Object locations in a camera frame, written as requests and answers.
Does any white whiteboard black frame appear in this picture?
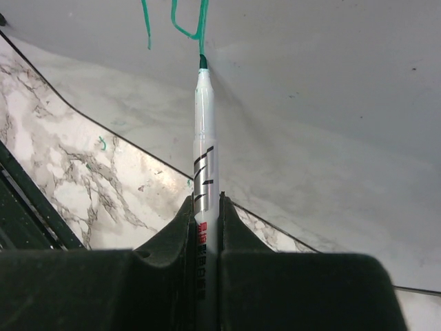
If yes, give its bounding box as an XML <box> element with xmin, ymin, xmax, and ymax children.
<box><xmin>1</xmin><ymin>1</ymin><xmax>440</xmax><ymax>291</ymax></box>

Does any green whiteboard marker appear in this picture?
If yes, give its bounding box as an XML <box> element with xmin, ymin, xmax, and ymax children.
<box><xmin>193</xmin><ymin>54</ymin><xmax>220</xmax><ymax>330</ymax></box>

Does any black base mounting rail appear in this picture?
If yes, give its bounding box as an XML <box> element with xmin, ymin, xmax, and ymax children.
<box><xmin>1</xmin><ymin>144</ymin><xmax>85</xmax><ymax>250</ymax></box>

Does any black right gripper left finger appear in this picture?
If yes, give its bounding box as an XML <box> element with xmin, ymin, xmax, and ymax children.
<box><xmin>1</xmin><ymin>198</ymin><xmax>194</xmax><ymax>330</ymax></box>

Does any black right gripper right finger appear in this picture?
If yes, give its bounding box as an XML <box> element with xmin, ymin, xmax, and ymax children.
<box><xmin>218</xmin><ymin>196</ymin><xmax>407</xmax><ymax>330</ymax></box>

